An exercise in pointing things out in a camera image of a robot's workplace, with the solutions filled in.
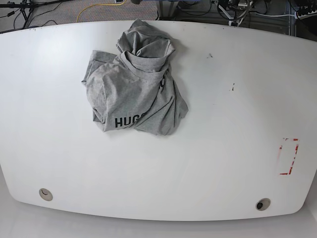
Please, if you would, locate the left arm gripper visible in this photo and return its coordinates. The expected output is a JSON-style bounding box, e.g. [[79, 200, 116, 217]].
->
[[216, 0, 253, 26]]

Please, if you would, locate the grey HUGO T-shirt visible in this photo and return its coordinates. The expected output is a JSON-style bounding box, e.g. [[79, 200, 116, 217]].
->
[[82, 19, 188, 136]]

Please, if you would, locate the white power strip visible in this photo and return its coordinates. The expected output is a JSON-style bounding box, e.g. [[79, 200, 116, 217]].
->
[[295, 5, 317, 20]]

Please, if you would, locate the red tape rectangle marking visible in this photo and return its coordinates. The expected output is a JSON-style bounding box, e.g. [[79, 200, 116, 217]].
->
[[277, 138, 300, 176]]

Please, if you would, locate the black tripod stand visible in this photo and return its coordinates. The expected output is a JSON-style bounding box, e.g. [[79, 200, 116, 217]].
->
[[0, 0, 71, 29]]

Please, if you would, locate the aluminium frame rail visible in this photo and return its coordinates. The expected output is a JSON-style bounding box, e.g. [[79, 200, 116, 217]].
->
[[156, 0, 179, 20]]

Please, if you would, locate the yellow cable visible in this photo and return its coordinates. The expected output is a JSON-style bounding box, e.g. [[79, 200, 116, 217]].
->
[[76, 0, 127, 23]]

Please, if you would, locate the right table cable grommet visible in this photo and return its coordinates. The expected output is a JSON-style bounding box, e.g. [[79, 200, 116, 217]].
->
[[256, 198, 271, 211]]

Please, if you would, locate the table cable grommet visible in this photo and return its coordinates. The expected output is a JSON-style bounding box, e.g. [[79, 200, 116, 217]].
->
[[256, 198, 271, 211], [39, 188, 53, 201]]

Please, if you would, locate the left table cable grommet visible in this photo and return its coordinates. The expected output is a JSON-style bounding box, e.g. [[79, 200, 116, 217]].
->
[[39, 188, 53, 201]]

